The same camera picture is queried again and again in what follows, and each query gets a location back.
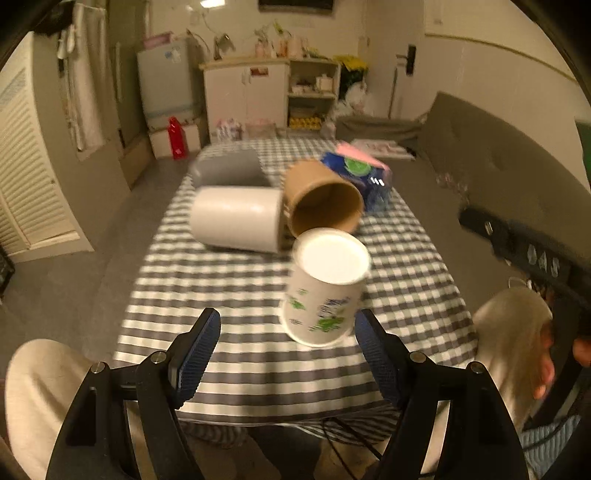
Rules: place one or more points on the open white shelf unit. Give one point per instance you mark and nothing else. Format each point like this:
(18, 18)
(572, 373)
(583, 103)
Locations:
(311, 92)

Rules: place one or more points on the person's right leg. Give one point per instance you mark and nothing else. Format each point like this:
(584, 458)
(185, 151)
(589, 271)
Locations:
(508, 332)

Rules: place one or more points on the yellow flowers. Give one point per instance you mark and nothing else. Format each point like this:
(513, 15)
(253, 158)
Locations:
(352, 63)

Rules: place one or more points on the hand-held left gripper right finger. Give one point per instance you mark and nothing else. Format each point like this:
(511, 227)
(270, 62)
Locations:
(376, 357)

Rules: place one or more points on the brown paper cup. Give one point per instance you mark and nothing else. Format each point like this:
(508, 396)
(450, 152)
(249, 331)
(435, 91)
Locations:
(318, 198)

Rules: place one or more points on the white printed paper cup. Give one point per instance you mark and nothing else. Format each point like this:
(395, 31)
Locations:
(325, 295)

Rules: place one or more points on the green board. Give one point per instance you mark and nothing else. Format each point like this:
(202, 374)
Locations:
(584, 152)

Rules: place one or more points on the white plastic bag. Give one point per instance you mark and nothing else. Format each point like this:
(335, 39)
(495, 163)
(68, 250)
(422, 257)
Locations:
(358, 98)

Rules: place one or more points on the grey cup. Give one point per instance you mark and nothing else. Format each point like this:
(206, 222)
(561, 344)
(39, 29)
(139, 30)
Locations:
(228, 168)

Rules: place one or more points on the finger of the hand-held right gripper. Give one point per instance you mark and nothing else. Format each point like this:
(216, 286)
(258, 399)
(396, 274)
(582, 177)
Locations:
(478, 222)

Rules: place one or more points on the white storage box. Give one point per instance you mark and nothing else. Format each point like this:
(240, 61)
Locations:
(159, 143)

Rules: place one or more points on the white cabinet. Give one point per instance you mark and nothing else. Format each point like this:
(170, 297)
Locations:
(244, 97)

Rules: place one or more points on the small white fridge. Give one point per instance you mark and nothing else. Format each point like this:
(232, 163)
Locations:
(168, 78)

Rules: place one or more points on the cardboard box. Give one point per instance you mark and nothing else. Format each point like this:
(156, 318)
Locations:
(136, 159)

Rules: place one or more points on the pink box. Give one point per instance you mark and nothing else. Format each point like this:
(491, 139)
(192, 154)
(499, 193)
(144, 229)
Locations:
(158, 40)

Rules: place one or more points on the person's left leg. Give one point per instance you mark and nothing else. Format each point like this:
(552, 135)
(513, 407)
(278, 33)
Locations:
(39, 392)

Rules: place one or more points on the grey cushion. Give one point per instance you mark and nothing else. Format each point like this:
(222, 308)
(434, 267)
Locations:
(376, 130)

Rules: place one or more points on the blue striped cloth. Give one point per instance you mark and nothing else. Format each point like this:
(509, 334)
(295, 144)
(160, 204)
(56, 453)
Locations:
(558, 447)

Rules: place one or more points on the pink notepad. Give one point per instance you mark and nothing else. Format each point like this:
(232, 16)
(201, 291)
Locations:
(358, 154)

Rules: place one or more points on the person's right hand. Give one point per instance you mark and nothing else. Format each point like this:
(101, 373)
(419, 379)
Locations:
(545, 369)

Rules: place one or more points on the red bottle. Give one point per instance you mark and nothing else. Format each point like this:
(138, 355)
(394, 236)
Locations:
(177, 138)

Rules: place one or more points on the grey checked tablecloth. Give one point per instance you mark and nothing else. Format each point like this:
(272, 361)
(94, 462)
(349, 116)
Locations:
(231, 286)

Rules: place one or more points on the white louvered door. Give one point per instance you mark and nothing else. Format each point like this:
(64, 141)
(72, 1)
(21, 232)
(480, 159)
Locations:
(32, 170)

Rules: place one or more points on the desk lamp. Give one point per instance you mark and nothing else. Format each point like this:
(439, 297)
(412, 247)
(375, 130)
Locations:
(224, 46)

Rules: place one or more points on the person's leg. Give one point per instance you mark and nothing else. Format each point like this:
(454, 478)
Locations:
(39, 392)
(508, 332)

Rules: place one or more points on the white cylindrical cup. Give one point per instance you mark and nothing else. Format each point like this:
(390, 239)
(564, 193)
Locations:
(235, 217)

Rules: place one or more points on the pack of small bottles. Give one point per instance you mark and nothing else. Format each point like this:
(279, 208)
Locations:
(229, 130)

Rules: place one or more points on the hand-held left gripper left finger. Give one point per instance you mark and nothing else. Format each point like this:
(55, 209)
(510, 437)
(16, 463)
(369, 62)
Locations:
(197, 357)

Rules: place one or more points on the blue tissue packet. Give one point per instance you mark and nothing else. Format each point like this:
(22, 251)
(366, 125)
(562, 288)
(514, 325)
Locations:
(376, 189)

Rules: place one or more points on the hanging white towel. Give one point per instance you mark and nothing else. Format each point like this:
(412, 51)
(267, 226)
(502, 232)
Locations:
(85, 78)

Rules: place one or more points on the black crate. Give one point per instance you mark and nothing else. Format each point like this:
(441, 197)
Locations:
(5, 272)

